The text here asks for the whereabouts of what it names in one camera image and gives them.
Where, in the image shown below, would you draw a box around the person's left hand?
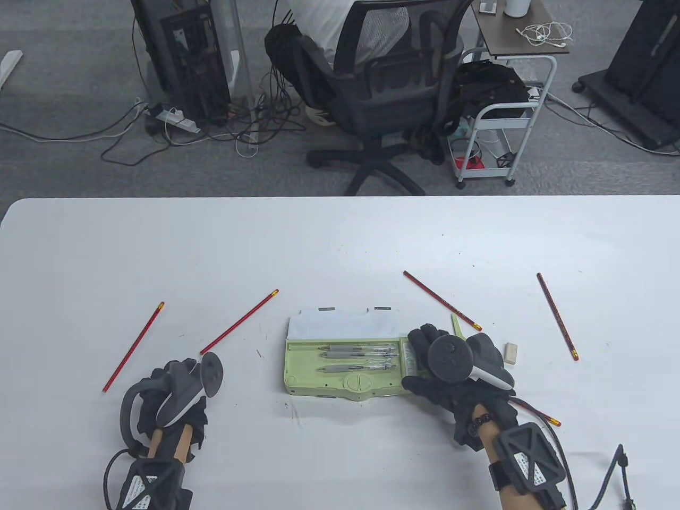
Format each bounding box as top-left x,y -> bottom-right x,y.
136,359 -> 209,464

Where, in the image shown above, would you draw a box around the person's right hand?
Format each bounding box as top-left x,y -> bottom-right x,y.
401,324 -> 519,453

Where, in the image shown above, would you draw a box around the green panda pencil case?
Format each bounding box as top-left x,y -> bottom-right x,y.
284,305 -> 426,402

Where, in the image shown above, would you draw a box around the person's left forearm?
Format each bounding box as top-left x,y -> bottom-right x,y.
146,428 -> 194,466

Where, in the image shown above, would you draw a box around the person's right forearm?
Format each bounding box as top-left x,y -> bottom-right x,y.
470,404 -> 564,510

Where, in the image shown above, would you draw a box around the red pencil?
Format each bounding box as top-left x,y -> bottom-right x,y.
200,290 -> 281,355
403,270 -> 483,332
513,399 -> 562,427
536,273 -> 580,362
102,301 -> 165,394

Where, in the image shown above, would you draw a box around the black white hand controller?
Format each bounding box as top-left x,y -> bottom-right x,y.
428,332 -> 516,393
120,352 -> 225,447

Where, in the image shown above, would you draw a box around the small red container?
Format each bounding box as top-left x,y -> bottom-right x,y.
452,139 -> 487,171

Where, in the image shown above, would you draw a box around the white rolling cart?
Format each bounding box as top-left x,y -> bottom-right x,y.
454,48 -> 558,189

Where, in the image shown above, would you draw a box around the black mesh office chair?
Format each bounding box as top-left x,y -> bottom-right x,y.
291,0 -> 476,196

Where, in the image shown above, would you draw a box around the black bag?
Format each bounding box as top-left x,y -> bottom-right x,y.
452,59 -> 532,120

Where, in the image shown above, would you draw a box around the white power strip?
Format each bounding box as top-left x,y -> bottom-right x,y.
155,108 -> 201,133

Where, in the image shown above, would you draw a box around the brown wooden side table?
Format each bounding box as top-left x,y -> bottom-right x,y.
472,0 -> 570,59

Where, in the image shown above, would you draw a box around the grey metal desk leg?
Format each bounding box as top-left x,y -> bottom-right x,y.
211,0 -> 261,144

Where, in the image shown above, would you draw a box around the black computer tower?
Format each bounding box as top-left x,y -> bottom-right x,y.
130,0 -> 233,123

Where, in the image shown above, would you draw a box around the black wheeled stand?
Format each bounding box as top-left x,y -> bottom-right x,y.
572,0 -> 680,152

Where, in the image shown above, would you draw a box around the white table foot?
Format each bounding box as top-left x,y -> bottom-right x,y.
0,49 -> 23,91

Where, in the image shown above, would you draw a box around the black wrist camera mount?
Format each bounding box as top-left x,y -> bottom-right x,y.
116,458 -> 194,510
489,423 -> 566,510

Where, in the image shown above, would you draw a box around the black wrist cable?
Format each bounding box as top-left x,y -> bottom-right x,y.
103,449 -> 134,510
539,417 -> 635,510

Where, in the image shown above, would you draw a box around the tangle of black floor cables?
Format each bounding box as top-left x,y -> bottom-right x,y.
100,58 -> 310,166

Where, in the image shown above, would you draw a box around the grey floor cables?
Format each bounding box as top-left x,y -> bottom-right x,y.
545,90 -> 680,157

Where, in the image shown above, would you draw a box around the white floor cable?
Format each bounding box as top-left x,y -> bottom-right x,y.
0,98 -> 149,143

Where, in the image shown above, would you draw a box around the white earphone cable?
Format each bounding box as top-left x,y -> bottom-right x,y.
516,21 -> 574,48

